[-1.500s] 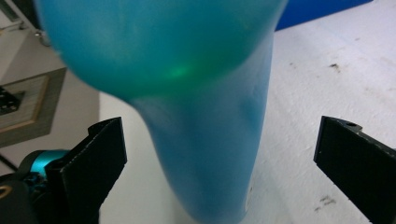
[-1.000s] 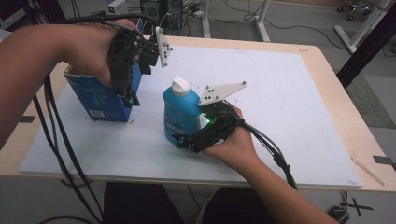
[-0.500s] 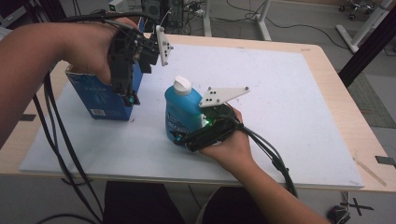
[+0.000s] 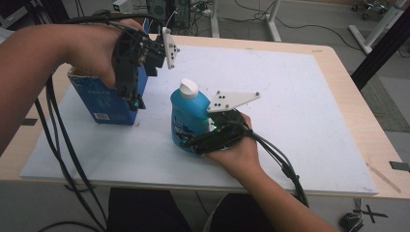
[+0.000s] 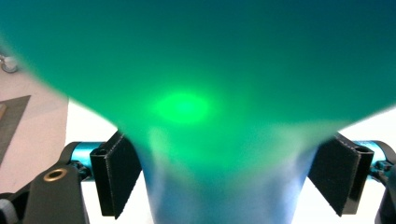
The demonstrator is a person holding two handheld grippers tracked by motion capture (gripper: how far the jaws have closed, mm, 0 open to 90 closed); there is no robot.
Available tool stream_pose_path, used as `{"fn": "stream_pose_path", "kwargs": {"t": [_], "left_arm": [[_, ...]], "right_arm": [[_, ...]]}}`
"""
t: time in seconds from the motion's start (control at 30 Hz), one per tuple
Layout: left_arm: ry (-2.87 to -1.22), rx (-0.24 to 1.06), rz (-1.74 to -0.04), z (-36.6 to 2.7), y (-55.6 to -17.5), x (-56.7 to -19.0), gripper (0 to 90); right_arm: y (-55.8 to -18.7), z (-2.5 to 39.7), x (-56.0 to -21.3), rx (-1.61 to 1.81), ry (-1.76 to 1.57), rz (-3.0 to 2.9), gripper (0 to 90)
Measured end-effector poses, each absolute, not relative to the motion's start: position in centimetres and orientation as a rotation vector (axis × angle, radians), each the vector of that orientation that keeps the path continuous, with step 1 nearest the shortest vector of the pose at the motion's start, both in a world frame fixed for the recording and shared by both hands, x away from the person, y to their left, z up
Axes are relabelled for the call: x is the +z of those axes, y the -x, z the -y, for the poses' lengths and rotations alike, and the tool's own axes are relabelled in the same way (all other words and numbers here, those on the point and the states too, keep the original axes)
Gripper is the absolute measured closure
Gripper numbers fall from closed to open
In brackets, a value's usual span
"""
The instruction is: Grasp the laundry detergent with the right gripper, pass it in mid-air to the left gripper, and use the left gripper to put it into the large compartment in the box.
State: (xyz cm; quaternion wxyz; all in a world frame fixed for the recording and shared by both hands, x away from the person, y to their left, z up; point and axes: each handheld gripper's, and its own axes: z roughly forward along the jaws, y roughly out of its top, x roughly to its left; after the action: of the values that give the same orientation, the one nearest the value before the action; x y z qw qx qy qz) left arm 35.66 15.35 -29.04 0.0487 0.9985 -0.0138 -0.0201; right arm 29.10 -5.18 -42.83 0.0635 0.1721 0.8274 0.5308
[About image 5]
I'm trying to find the green translucent plastic container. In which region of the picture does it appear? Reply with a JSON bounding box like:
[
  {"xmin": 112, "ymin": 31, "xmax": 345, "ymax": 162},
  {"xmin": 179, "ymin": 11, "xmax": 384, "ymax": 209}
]
[{"xmin": 0, "ymin": 0, "xmax": 396, "ymax": 224}]

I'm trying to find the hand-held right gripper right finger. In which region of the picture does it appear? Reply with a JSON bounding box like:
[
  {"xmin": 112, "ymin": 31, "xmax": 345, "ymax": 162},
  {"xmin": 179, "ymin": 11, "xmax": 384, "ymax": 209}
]
[{"xmin": 307, "ymin": 133, "xmax": 375, "ymax": 217}]

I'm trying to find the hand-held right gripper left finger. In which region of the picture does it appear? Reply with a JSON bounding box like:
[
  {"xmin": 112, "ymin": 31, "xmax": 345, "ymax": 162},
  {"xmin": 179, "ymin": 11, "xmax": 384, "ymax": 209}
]
[{"xmin": 90, "ymin": 131, "xmax": 143, "ymax": 220}]

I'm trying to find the white caster wheel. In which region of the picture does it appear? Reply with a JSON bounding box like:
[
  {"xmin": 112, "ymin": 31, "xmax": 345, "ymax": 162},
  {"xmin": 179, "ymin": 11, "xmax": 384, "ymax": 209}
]
[{"xmin": 0, "ymin": 54, "xmax": 19, "ymax": 75}]

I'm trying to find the dark grey floor mat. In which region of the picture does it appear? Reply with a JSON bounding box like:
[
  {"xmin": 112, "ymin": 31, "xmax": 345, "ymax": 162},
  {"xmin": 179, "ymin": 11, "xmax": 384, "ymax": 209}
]
[{"xmin": 0, "ymin": 94, "xmax": 32, "ymax": 166}]

